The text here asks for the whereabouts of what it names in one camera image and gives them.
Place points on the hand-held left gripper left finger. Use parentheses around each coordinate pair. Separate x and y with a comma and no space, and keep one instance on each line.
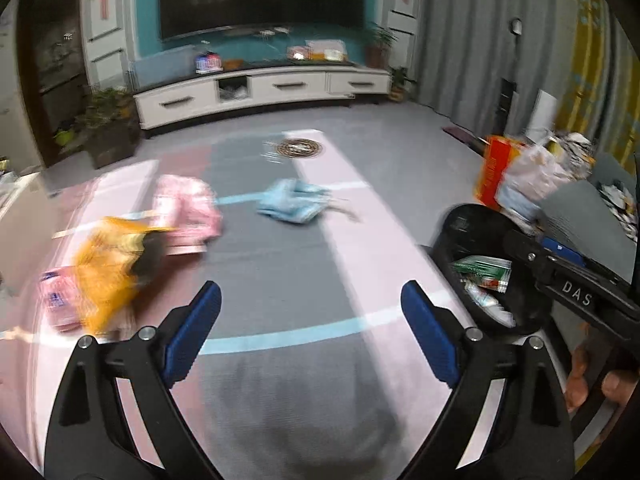
(192,332)

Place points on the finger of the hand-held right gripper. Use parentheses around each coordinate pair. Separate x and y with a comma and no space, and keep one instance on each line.
(565,251)

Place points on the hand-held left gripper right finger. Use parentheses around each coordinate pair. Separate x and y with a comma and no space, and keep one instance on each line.
(430,332)

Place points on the green snack bag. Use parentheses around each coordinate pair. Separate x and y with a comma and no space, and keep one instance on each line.
(482,270)

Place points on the black bin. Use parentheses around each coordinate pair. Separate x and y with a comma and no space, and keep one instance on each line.
(470,220)

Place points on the yellow snack bag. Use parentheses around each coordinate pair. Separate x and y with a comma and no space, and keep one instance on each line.
(107,275)

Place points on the pink plastic package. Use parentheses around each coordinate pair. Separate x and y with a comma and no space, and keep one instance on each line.
(187,210)

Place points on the small pink packet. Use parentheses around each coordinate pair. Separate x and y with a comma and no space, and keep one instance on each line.
(57,300)

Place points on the blue face mask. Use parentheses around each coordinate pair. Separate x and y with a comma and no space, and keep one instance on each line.
(290,202)

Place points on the person's right hand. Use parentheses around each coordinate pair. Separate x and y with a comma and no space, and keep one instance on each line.
(580,380)

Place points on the grey sofa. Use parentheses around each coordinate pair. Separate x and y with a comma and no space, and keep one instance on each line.
(580,210)

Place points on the pile of clothes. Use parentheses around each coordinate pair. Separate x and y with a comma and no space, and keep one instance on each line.
(575,146)
(622,210)

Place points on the white plastic shopping bag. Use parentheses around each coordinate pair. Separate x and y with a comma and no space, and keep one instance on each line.
(535,175)

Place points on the orange shopping bag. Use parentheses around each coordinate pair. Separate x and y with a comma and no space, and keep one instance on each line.
(492,170)

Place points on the white upright panel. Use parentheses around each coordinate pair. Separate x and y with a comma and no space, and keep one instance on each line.
(543,110)

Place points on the brown doormat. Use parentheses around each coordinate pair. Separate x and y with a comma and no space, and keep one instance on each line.
(462,136)

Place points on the upright vacuum cleaner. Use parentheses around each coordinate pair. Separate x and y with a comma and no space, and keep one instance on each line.
(507,100)

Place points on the yellow curtain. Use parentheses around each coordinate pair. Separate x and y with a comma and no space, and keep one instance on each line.
(590,50)

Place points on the potted plant in dark box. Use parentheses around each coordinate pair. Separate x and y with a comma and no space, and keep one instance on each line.
(110,125)

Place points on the green basin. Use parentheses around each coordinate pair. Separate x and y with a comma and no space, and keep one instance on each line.
(65,137)

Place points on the grey curtain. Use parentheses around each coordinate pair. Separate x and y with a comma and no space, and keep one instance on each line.
(475,35)

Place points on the small potted plant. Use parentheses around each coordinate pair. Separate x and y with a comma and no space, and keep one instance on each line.
(401,82)

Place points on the white television cabinet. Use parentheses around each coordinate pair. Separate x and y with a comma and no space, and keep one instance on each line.
(280,87)

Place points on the glass fish tank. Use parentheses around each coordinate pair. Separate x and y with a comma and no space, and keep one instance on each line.
(160,67)

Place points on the tall potted plant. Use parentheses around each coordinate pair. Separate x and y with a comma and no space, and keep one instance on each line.
(380,45)

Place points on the white desk card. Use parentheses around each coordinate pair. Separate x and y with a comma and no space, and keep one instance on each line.
(327,49)

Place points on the small photo frame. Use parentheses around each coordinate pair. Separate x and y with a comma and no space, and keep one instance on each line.
(299,53)

